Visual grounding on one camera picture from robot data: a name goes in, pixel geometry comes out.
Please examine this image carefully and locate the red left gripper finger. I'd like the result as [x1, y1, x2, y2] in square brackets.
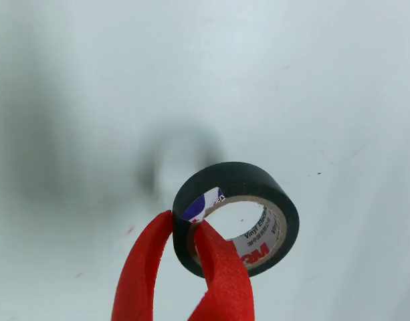
[187, 220, 254, 321]
[110, 209, 174, 321]

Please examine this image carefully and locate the black electrical tape roll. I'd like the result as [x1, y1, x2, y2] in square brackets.
[172, 161, 300, 280]

